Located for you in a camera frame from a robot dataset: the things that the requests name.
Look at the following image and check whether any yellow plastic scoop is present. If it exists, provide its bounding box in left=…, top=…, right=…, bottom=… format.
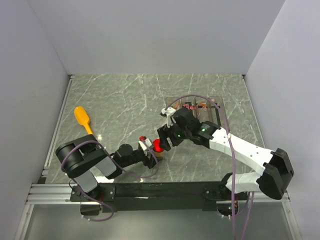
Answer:
left=74, top=106, right=94, bottom=135

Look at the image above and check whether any clear candy drawer box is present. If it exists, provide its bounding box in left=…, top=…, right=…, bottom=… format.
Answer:
left=171, top=96, right=224, bottom=127

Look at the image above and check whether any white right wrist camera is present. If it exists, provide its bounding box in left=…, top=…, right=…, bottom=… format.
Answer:
left=160, top=107, right=177, bottom=128

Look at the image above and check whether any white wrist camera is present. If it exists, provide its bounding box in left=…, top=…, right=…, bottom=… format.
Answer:
left=138, top=136, right=154, bottom=152
left=160, top=107, right=177, bottom=128

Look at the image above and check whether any aluminium frame rail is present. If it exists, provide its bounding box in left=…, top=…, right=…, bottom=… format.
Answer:
left=34, top=74, right=110, bottom=202

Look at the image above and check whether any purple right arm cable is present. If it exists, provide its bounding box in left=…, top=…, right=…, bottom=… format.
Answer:
left=166, top=94, right=256, bottom=240

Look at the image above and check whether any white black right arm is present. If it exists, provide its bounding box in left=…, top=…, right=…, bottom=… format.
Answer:
left=157, top=107, right=294, bottom=200

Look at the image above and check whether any black base beam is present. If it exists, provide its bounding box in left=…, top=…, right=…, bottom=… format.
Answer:
left=69, top=181, right=253, bottom=213

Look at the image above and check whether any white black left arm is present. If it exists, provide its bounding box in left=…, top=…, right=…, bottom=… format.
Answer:
left=55, top=134, right=164, bottom=201

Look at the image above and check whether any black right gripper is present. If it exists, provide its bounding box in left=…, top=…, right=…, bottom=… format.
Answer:
left=157, top=120, right=191, bottom=152

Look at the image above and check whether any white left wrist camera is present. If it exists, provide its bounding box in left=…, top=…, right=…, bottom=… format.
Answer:
left=138, top=136, right=154, bottom=152

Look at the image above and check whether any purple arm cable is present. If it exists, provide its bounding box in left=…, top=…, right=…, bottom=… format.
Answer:
left=61, top=140, right=161, bottom=223
left=166, top=94, right=256, bottom=240

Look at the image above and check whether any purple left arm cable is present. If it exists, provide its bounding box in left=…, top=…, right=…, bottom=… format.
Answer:
left=61, top=140, right=161, bottom=223

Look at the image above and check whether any red jar lid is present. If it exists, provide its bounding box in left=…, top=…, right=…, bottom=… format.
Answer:
left=153, top=138, right=164, bottom=153

